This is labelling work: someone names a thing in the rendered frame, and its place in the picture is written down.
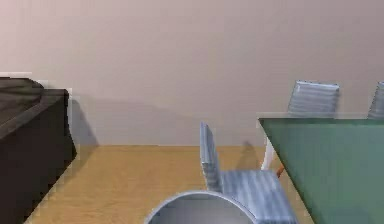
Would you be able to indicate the blue-grey striped chair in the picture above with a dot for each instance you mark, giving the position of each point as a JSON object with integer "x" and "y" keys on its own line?
{"x": 313, "y": 98}
{"x": 250, "y": 193}
{"x": 378, "y": 103}

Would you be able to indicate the green glass table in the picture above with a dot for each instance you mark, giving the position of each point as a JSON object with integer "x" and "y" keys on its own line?
{"x": 336, "y": 166}

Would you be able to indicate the dark brown cabinet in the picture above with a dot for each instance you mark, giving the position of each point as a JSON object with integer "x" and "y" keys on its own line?
{"x": 30, "y": 143}

